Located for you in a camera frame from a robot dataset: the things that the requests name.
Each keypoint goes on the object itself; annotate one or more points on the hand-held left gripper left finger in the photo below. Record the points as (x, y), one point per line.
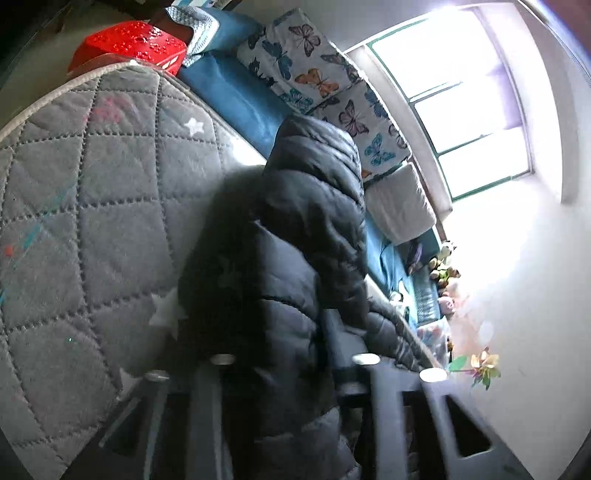
(210, 410)

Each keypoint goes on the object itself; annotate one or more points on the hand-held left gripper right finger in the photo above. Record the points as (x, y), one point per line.
(390, 415)

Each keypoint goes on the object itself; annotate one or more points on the black puffer jacket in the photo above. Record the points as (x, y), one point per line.
(286, 230)

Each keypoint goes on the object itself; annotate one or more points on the clear plastic box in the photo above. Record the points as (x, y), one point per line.
(434, 339)

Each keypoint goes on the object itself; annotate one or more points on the colourful paper pinwheel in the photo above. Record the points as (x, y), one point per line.
(482, 367)

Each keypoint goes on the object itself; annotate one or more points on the pink plush toy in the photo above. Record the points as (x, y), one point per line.
(447, 304)

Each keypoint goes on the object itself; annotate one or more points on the brown bear plush toy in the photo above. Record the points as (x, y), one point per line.
(444, 274)

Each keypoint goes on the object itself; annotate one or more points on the purple plush toy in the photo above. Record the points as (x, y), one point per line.
(414, 256)

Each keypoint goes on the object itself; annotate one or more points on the white dog plush toy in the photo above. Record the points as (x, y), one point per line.
(447, 251)

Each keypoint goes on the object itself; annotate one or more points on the white pillow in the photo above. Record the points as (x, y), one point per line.
(401, 203)

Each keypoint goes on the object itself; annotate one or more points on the grey quilted star bedspread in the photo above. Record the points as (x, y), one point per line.
(92, 207)

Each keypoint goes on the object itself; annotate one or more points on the butterfly print pillow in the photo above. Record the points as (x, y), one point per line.
(364, 124)
(295, 50)

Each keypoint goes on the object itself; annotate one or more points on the red plastic box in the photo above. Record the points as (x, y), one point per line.
(134, 46)

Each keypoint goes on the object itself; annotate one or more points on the light blue patterned blanket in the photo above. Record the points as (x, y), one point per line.
(198, 30)

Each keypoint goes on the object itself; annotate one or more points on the green frame window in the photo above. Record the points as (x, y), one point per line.
(452, 92)

